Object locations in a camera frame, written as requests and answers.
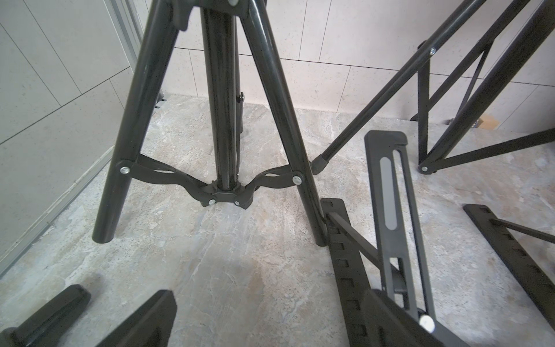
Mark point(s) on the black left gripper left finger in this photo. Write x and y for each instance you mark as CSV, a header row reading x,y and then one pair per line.
x,y
150,325

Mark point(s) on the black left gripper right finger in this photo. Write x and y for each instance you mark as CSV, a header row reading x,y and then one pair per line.
x,y
394,326

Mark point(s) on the black folding laptop stand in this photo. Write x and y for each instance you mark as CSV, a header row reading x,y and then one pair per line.
x,y
391,256

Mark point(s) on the black perforated music stand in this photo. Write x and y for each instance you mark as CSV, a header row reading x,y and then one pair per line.
x,y
478,96

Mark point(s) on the black small phone tripod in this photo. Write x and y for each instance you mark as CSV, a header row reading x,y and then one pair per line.
x,y
219,21

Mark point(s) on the small wooden block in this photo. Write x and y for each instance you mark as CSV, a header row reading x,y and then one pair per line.
x,y
487,122

